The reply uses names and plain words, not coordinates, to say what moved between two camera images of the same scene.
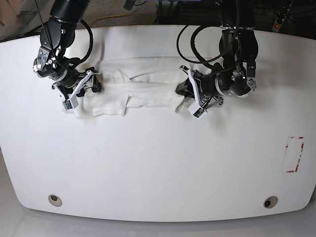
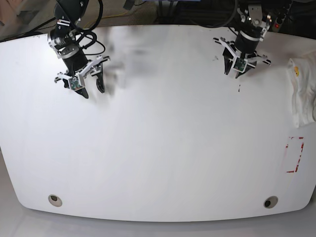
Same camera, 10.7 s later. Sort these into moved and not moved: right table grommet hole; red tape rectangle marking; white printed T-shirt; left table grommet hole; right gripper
Moved: white printed T-shirt; right gripper
Not moved: left table grommet hole; right table grommet hole; red tape rectangle marking
